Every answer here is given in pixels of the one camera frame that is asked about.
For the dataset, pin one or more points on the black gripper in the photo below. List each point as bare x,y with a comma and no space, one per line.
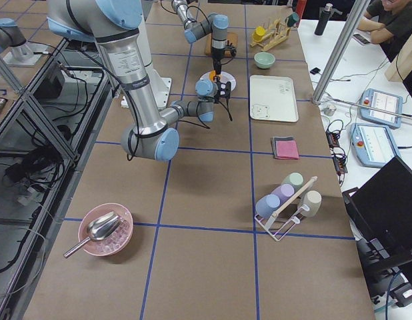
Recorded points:
217,62
220,89

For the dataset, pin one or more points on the orange fruit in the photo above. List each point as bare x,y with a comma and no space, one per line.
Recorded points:
212,74

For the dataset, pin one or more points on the white round plate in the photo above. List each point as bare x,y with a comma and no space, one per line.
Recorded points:
225,76

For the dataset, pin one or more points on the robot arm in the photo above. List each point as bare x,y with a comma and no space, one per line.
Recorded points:
114,27
214,24

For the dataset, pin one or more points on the cream bear tray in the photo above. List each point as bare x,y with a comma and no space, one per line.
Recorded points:
272,98

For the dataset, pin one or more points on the wooden cutting board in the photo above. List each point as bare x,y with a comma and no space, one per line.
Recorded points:
232,40

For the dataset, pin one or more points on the green bowl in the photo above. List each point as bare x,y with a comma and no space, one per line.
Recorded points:
264,60

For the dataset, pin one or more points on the yellow cup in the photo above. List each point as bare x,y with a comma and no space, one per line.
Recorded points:
258,34

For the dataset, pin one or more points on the wooden peg drying rack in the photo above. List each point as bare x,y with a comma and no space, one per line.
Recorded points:
276,33

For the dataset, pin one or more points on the grey cloth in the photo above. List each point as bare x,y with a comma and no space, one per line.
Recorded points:
274,139

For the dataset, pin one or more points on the dark green cup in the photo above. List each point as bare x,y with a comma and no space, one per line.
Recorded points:
292,20

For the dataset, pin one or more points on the pink cloth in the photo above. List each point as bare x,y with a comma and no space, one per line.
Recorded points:
286,150

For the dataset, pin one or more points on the black water bottle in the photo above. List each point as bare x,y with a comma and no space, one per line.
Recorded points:
324,15

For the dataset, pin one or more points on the green plastic cup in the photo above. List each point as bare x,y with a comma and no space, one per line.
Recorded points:
294,179

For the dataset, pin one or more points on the purple plastic cup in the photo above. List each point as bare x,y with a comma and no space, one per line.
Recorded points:
284,192

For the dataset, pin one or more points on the blue plastic cup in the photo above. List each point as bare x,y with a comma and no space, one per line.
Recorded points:
267,205

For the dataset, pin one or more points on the beige plastic cup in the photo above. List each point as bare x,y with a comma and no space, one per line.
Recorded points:
310,203

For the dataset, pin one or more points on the blue teach pendant far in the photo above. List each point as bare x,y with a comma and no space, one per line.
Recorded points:
381,107

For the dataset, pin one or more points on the blue teach pendant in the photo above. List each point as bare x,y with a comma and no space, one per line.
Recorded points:
381,107
373,145

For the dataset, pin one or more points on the blue teach pendant near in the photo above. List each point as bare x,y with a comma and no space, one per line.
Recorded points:
373,145

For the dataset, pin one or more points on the person in black shirt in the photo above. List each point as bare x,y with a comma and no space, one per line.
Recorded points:
389,24

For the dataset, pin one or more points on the metal scoop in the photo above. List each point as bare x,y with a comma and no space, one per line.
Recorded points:
98,230

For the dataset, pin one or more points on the pink bowl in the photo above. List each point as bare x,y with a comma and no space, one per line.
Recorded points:
118,240

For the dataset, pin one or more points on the black monitor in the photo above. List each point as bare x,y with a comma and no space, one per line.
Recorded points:
383,205

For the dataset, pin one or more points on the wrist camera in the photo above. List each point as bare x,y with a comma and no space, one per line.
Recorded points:
231,48
224,90

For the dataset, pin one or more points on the wooden rack handle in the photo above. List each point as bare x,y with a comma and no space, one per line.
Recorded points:
305,188

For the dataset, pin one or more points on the aluminium frame post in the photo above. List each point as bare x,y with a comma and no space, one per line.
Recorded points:
350,25

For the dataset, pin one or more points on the white wire cup rack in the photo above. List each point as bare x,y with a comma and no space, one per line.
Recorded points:
278,226

